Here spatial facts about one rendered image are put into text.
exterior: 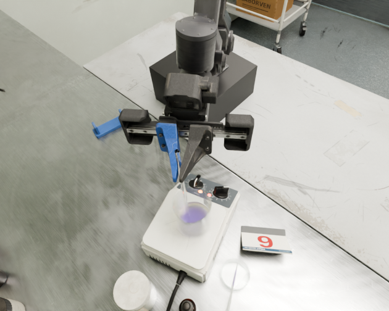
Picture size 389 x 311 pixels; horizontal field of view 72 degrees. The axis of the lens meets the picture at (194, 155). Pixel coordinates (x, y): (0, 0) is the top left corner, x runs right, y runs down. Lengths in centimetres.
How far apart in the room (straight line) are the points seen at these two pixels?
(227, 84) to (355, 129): 36
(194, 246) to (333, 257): 28
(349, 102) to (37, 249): 87
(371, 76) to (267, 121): 197
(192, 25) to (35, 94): 70
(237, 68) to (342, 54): 212
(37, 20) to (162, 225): 154
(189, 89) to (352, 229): 46
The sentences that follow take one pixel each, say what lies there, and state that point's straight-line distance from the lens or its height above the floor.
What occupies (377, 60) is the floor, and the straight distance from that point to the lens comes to 288.
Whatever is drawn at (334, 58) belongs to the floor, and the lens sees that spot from 275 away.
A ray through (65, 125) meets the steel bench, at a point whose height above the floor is 90.
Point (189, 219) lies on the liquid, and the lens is 48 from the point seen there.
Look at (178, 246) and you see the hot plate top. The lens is 49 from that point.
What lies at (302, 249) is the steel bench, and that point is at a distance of 60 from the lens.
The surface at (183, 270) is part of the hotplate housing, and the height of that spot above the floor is 94.
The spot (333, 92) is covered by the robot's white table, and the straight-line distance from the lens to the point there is 91.
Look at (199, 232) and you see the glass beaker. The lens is 47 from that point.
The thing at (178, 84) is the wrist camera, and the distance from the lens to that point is 34.
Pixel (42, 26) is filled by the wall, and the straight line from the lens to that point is 187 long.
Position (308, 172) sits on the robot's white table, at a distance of 69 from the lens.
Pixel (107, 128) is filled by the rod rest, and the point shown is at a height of 91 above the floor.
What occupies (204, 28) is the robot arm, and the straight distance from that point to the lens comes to 40.
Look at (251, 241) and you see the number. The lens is 56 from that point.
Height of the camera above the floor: 145
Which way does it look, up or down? 54 degrees down
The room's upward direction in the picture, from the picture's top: 5 degrees counter-clockwise
